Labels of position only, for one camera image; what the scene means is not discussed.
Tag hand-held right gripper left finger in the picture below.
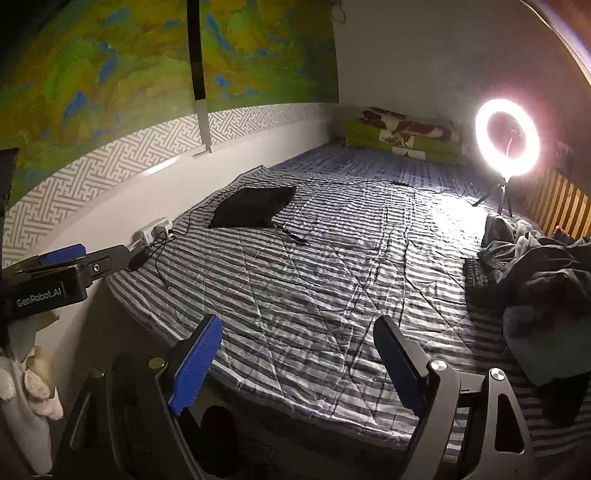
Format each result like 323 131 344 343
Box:
59 315 223 480

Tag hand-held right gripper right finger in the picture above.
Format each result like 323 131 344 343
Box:
373 316 537 480

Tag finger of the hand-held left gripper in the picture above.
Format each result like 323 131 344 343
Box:
14 243 88 274
78 244 139 283

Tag black pants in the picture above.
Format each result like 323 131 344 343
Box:
207 185 297 230

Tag white power strip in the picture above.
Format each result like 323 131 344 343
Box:
133 216 173 246

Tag striped bed quilt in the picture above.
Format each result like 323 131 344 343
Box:
107 140 591 468

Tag pile of dark clothes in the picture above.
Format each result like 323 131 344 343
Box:
463 213 591 428

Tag black light tripod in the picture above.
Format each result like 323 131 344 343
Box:
470 176 516 217

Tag green folded blanket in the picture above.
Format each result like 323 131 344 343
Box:
345 119 468 166

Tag brown white patterned pillow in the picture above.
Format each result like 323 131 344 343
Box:
359 107 463 143

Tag green yellow wall poster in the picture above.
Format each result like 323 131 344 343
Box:
0 0 341 206

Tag black hanging strap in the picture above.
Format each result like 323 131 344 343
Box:
186 0 214 156

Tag wooden slatted bed rail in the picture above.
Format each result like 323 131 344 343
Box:
523 167 591 241

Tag ring light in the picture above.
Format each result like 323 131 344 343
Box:
475 97 542 179

